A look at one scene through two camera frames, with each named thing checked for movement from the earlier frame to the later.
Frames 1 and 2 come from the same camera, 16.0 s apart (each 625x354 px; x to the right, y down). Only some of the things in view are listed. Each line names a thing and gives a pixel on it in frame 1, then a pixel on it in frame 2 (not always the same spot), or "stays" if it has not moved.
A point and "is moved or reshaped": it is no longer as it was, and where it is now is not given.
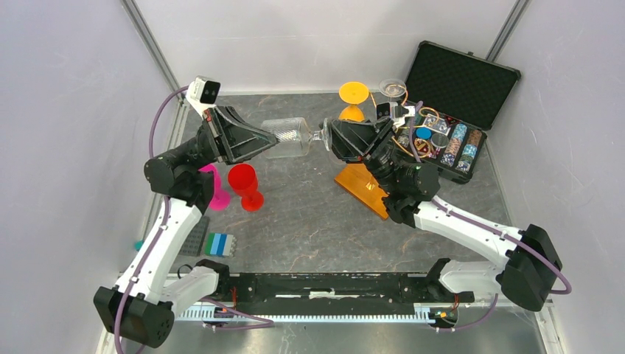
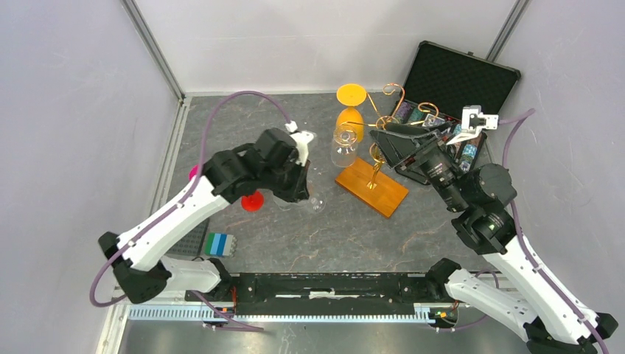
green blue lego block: [220, 244] stays
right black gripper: [357, 141] → [406, 141]
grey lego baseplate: [191, 247] stays
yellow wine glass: [353, 94] stays
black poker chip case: [457, 96] stays
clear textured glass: [293, 136] is moved or reshaped
